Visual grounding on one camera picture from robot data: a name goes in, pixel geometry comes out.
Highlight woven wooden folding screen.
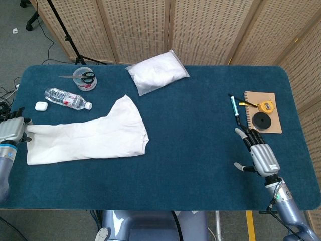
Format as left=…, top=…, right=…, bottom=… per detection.
left=30, top=0, right=321, bottom=241

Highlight black floor cable bundle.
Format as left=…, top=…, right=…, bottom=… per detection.
left=0, top=76, right=23, bottom=118

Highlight blue-grey robot torso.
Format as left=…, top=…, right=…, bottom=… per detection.
left=94, top=210, right=209, bottom=241

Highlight white metal table leg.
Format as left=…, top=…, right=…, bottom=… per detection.
left=215, top=210, right=223, bottom=241

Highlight brown spiral notebook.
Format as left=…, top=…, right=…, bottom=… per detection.
left=244, top=91, right=282, bottom=134

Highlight black round disc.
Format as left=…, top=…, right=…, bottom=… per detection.
left=252, top=112, right=272, bottom=130

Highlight clear round plastic jar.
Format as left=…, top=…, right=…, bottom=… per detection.
left=72, top=66, right=98, bottom=92

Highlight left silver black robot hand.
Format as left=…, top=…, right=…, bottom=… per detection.
left=0, top=107, right=34, bottom=145

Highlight black-handled scissors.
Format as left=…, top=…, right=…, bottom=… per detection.
left=58, top=71, right=96, bottom=84

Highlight black office chair base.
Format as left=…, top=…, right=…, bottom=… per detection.
left=20, top=0, right=41, bottom=32

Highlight clear plastic water bottle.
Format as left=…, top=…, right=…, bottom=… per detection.
left=44, top=87, right=93, bottom=110

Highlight white plastic bag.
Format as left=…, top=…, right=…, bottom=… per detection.
left=124, top=49, right=190, bottom=97

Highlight teal blue table mat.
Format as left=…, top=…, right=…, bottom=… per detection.
left=0, top=65, right=321, bottom=211

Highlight green white marker pen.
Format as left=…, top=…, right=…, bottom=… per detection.
left=227, top=93, right=241, bottom=126

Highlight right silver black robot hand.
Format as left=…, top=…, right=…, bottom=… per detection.
left=234, top=127, right=280, bottom=178

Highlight yellow tape measure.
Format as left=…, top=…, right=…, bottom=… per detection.
left=238, top=100, right=275, bottom=113

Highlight white t-shirt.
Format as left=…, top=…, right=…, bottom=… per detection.
left=26, top=94, right=150, bottom=166

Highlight black tripod stand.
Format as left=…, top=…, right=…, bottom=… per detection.
left=46, top=0, right=107, bottom=65

